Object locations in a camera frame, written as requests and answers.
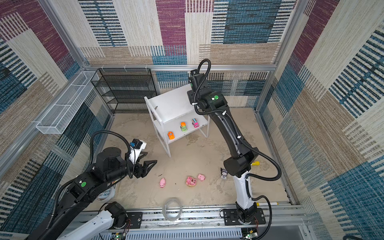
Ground white round container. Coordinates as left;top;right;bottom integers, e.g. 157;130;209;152
96;186;116;203

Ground green toy car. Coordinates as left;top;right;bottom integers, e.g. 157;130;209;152
181;122;188;132

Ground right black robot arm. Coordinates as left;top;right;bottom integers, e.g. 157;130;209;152
187;59;282;224

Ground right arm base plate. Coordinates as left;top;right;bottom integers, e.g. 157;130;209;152
219;208;267;226

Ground white wire basket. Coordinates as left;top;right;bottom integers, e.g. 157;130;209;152
36;71;95;135

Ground pink pig toy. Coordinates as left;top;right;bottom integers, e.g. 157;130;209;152
160;178;166;188
198;174;206;181

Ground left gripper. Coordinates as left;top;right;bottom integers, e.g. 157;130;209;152
106;153;157;185

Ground black wire rack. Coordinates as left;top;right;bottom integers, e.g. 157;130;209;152
91;68;158;114

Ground white two-tier shelf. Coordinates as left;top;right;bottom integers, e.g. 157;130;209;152
145;84;211;157

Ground orange toy car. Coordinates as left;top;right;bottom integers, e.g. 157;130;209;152
168;131;175;140

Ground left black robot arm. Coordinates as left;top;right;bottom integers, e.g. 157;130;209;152
27;130;157;240

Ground pink toy truck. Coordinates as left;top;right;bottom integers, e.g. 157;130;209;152
192;118;200;129

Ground clear tape roll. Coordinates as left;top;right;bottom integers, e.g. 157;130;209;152
162;198;183;222

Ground black white kuromi figure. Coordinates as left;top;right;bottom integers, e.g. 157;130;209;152
221;168;228;180

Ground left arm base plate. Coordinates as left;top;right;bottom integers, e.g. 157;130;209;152
109;212;143;231

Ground pink bear donut toy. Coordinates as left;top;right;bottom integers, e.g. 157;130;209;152
186;176;197;187

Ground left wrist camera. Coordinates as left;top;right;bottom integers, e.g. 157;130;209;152
129;139;147;164

